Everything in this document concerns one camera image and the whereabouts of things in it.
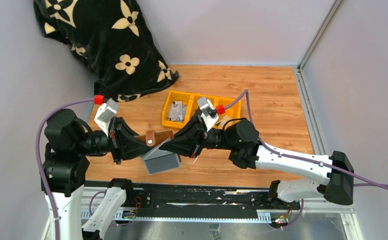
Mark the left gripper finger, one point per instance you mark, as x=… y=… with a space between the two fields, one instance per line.
x=132 y=148
x=125 y=136

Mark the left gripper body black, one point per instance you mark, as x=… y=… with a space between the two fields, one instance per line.
x=115 y=143

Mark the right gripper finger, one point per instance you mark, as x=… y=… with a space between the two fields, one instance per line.
x=184 y=146
x=193 y=130

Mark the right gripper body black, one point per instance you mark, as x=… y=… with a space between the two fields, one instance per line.
x=203 y=137

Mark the brown leather card holder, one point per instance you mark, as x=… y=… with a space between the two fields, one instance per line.
x=157 y=160

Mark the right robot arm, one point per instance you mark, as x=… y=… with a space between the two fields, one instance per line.
x=327 y=176

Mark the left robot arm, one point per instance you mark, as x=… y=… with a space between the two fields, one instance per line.
x=70 y=142

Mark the silver cards pile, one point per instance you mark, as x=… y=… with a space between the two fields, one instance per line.
x=177 y=111

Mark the beige cards pile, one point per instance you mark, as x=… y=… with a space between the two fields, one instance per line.
x=223 y=120

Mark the yellow bin middle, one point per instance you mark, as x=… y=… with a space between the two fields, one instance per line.
x=195 y=106

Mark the yellow bin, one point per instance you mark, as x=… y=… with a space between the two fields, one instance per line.
x=186 y=98
x=195 y=106
x=234 y=111

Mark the yellow bin left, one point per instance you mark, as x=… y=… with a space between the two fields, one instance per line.
x=186 y=98

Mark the yellow bin right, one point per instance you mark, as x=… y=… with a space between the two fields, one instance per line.
x=234 y=111

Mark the black floral blanket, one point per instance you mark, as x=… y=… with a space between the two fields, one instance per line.
x=112 y=39

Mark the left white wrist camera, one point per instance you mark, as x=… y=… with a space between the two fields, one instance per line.
x=104 y=115

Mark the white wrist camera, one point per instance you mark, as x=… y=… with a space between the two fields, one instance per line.
x=104 y=115
x=209 y=113

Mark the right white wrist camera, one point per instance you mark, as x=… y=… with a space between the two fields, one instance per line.
x=209 y=113

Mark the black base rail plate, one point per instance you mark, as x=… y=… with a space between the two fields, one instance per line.
x=202 y=202

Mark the aluminium frame post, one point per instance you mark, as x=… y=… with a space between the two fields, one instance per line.
x=332 y=12

